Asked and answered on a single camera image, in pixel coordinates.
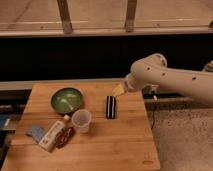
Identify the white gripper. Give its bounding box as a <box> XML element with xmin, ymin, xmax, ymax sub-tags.
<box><xmin>112</xmin><ymin>74</ymin><xmax>136</xmax><ymax>97</ymax></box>

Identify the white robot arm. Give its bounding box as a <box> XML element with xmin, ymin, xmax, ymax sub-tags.
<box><xmin>113</xmin><ymin>53</ymin><xmax>213</xmax><ymax>107</ymax></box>

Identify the clear plastic cup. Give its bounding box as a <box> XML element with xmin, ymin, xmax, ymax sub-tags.
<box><xmin>71</xmin><ymin>109</ymin><xmax>92</xmax><ymax>133</ymax></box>

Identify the green bowl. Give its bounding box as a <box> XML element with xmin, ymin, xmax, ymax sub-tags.
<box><xmin>51</xmin><ymin>87</ymin><xmax>83</xmax><ymax>114</ymax></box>

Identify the dark red snack packet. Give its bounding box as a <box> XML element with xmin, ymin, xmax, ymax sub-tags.
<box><xmin>56</xmin><ymin>127</ymin><xmax>75</xmax><ymax>148</ymax></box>

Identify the white bottle with cap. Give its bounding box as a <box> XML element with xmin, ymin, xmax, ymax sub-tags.
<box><xmin>39</xmin><ymin>115</ymin><xmax>70</xmax><ymax>152</ymax></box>

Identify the right metal post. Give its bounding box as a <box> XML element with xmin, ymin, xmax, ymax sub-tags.
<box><xmin>124</xmin><ymin>0</ymin><xmax>137</xmax><ymax>32</ymax></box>

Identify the metal post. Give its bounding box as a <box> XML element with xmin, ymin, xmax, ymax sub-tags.
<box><xmin>124</xmin><ymin>0</ymin><xmax>137</xmax><ymax>32</ymax></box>
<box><xmin>57</xmin><ymin>0</ymin><xmax>73</xmax><ymax>34</ymax></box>

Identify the left metal post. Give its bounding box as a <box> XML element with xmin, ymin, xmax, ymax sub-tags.
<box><xmin>57</xmin><ymin>0</ymin><xmax>73</xmax><ymax>34</ymax></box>

